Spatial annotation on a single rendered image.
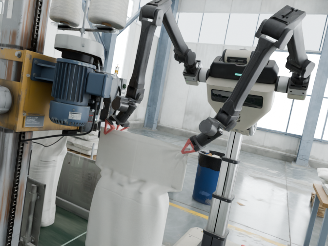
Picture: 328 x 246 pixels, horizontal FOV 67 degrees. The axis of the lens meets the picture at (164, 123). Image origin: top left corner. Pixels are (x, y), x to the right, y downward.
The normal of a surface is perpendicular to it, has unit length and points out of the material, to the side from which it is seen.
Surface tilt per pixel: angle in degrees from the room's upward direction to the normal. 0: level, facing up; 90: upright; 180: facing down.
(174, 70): 90
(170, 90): 90
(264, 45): 99
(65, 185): 90
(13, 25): 90
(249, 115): 130
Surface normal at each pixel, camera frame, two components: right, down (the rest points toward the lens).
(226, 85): -0.17, -0.75
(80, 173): -0.43, 0.00
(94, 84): -0.03, 0.08
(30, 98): 0.88, 0.20
